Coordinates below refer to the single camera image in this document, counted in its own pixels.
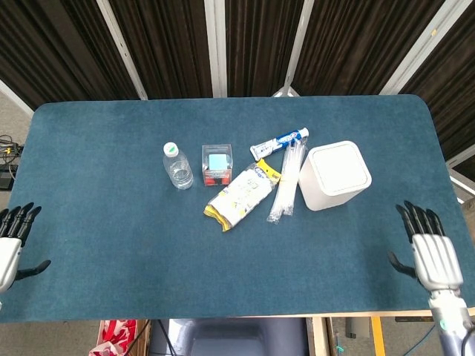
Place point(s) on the clear box with blue cube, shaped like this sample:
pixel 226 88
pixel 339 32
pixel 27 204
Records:
pixel 218 163

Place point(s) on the clear pack of straws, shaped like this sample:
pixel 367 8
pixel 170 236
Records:
pixel 287 178

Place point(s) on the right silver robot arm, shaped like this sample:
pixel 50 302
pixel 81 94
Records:
pixel 452 326

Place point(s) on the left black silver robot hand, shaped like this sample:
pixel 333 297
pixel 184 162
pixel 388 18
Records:
pixel 7 256

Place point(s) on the blue white toothpaste tube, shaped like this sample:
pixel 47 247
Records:
pixel 276 142

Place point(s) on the black power adapter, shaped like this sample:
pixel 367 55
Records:
pixel 5 178

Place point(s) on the clear plastic water bottle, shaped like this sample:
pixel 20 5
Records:
pixel 179 170

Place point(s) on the packaged yellow white cloth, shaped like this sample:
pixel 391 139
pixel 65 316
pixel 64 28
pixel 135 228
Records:
pixel 241 193

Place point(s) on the white plastic trash bin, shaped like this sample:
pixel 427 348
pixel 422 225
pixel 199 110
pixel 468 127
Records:
pixel 326 189

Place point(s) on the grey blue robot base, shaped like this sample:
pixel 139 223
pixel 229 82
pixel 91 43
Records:
pixel 230 337

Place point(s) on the white partition frame post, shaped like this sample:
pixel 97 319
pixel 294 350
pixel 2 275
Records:
pixel 423 44
pixel 298 44
pixel 13 96
pixel 216 48
pixel 460 157
pixel 122 48

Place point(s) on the red white plastic bag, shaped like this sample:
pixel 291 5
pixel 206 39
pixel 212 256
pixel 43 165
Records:
pixel 115 333

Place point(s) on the blue felt table cover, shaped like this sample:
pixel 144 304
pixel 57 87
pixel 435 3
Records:
pixel 111 222

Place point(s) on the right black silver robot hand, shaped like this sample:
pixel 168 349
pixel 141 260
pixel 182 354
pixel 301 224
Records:
pixel 436 259

